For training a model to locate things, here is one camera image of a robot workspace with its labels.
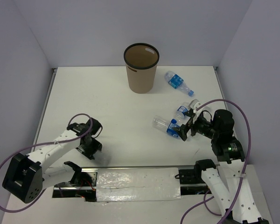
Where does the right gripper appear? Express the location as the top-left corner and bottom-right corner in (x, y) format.
(171, 110), (218, 140)

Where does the brown paper bin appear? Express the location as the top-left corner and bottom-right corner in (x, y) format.
(123, 43), (160, 94)

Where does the silver foil tape sheet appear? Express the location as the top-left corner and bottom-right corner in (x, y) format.
(96, 168), (181, 202)

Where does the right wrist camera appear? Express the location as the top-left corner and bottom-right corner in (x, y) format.
(188, 99), (201, 123)

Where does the small bottle, blue cap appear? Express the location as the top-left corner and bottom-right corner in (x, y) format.
(171, 102), (189, 124)

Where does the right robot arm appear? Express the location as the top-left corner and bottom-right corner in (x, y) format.
(175, 109), (268, 224)

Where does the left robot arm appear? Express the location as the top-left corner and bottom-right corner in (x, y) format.
(2, 119), (103, 203)

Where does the aluminium rail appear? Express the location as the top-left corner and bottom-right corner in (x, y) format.
(30, 164), (222, 170)

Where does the clear bottle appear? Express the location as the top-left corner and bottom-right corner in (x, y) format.
(152, 116), (180, 139)

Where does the green label bottle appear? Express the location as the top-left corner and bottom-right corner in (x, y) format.
(188, 133), (205, 141)

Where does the bottle near bin, blue label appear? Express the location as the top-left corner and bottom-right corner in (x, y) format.
(164, 71), (194, 97)

